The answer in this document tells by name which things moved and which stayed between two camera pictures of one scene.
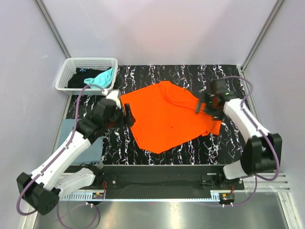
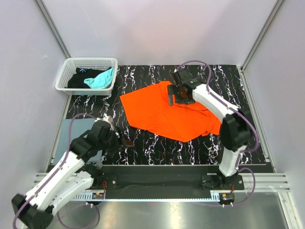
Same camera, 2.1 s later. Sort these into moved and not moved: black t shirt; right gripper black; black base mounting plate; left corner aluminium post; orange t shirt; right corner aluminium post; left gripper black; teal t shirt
Moved: right gripper black; left gripper black; orange t shirt
Not moved: right corner aluminium post; left corner aluminium post; black base mounting plate; teal t shirt; black t shirt
